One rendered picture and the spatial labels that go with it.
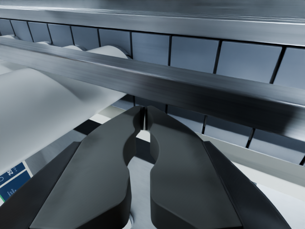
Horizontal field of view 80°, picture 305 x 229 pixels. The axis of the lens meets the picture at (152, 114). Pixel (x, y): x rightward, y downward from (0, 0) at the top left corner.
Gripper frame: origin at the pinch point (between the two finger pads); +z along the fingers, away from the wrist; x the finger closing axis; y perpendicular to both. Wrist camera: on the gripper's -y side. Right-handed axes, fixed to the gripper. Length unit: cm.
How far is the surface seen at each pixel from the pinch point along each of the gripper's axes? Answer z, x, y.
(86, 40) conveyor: 9.9, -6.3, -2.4
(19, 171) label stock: 14.8, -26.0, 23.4
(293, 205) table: 2.1, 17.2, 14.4
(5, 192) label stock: 11.8, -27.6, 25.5
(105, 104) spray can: 3.0, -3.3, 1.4
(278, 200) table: 2.8, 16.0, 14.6
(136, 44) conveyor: 6.7, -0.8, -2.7
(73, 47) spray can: 9.6, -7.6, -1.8
